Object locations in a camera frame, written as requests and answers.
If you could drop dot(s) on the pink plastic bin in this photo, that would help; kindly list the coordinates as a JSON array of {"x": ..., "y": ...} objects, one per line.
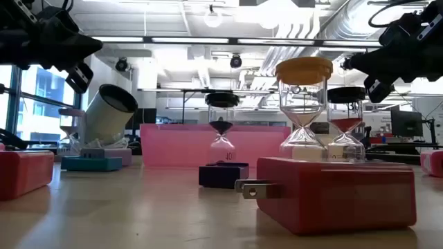
[{"x": 173, "y": 145}]

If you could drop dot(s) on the large window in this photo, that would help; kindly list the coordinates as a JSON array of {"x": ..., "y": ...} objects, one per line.
[{"x": 45, "y": 114}]

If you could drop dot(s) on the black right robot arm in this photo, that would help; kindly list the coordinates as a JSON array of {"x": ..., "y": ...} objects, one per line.
[{"x": 436, "y": 7}]

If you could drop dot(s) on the pink wall charger white label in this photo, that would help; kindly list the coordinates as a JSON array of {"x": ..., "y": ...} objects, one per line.
[{"x": 434, "y": 162}]

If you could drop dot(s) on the teal charger block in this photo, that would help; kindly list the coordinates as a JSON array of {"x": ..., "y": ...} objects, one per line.
[{"x": 90, "y": 164}]

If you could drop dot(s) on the large red wall charger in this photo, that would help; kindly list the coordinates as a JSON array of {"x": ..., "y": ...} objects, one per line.
[{"x": 332, "y": 197}]

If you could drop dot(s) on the black background desk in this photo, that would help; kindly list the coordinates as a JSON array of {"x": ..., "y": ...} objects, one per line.
[{"x": 394, "y": 157}]

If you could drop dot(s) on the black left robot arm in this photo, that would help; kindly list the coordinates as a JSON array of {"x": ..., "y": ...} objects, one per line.
[{"x": 7, "y": 8}]

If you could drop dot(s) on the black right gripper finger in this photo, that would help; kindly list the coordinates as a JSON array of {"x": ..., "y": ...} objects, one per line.
[{"x": 384, "y": 65}]

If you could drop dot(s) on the blue digital timer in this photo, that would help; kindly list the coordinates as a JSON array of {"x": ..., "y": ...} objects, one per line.
[{"x": 221, "y": 176}]

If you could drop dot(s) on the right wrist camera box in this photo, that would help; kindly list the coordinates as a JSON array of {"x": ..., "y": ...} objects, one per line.
[{"x": 377, "y": 90}]

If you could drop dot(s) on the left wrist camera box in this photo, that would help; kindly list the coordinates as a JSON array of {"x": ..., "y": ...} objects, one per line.
[{"x": 81, "y": 77}]

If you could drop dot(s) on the yellow-capped hourglass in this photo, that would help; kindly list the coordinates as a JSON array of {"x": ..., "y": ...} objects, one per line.
[{"x": 304, "y": 71}]

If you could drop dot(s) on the pink-capped hourglass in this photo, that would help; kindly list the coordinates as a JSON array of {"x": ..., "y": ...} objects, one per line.
[{"x": 71, "y": 112}]

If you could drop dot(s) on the overhead rig light bar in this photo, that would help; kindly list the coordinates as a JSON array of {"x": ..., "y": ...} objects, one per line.
[{"x": 190, "y": 40}]

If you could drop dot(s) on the dark background screen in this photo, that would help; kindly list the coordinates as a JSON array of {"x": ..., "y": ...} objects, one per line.
[{"x": 147, "y": 119}]

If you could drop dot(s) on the white cylindrical spotlight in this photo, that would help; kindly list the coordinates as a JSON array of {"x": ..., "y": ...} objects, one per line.
[{"x": 104, "y": 121}]

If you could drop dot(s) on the lavender charger block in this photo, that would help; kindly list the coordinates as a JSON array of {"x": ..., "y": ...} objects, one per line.
[{"x": 116, "y": 154}]

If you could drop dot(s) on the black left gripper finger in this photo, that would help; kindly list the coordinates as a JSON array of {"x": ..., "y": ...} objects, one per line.
[{"x": 72, "y": 48}]

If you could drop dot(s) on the black-capped red sand hourglass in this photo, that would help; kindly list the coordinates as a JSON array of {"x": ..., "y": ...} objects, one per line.
[{"x": 346, "y": 124}]

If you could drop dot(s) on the silver ceiling ventilation duct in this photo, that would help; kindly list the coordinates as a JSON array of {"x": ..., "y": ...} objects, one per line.
[{"x": 328, "y": 32}]

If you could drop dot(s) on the black background monitor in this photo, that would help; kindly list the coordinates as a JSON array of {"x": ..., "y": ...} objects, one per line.
[{"x": 406, "y": 124}]

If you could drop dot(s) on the black angled strut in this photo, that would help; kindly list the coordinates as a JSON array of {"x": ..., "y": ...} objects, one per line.
[{"x": 10, "y": 137}]

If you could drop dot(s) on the black background rig frame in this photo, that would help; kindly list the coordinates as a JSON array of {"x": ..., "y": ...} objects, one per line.
[{"x": 149, "y": 90}]

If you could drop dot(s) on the black-capped blue sand hourglass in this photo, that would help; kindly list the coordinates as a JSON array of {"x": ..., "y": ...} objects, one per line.
[{"x": 221, "y": 100}]

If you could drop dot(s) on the black ceiling-mounted camera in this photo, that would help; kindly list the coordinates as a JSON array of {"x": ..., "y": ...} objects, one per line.
[
  {"x": 122, "y": 65},
  {"x": 236, "y": 61}
]

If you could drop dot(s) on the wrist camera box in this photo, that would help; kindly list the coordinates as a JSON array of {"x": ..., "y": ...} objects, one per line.
[
  {"x": 81, "y": 77},
  {"x": 377, "y": 90}
]

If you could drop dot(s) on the black monitor stand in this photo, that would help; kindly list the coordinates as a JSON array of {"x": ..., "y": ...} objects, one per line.
[{"x": 432, "y": 131}]

